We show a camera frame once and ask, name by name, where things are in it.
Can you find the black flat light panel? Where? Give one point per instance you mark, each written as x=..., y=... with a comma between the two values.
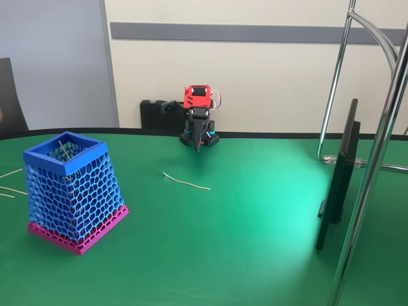
x=344, y=165

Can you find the grey wall rail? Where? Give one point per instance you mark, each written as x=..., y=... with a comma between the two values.
x=255, y=32

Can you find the blue and pink lattice basket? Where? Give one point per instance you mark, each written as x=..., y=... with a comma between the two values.
x=76, y=197

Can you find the black and turquoise clamp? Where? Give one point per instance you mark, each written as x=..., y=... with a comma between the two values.
x=211, y=129

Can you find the chrome tube stand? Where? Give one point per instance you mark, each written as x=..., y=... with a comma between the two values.
x=365, y=191

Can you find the green table cloth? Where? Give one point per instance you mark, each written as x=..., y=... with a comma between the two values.
x=223, y=239

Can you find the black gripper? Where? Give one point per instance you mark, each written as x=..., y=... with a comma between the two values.
x=197, y=122

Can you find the clear plastic stand foot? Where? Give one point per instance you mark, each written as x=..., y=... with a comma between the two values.
x=330, y=159

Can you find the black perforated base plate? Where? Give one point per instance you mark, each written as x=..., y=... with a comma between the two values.
x=185, y=139

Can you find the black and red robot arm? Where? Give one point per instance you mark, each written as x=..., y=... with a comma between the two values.
x=197, y=95

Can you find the dark chair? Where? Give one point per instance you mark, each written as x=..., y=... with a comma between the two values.
x=9, y=95

